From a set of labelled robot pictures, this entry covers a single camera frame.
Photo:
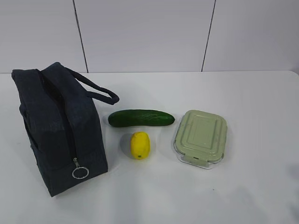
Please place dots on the green cucumber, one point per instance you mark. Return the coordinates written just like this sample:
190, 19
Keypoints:
140, 117

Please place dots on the yellow lemon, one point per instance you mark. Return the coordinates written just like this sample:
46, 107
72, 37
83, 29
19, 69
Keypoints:
140, 145

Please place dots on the green lid glass container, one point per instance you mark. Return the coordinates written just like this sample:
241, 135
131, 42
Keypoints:
201, 139

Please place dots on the dark blue lunch bag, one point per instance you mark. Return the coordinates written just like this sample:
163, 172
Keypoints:
63, 125

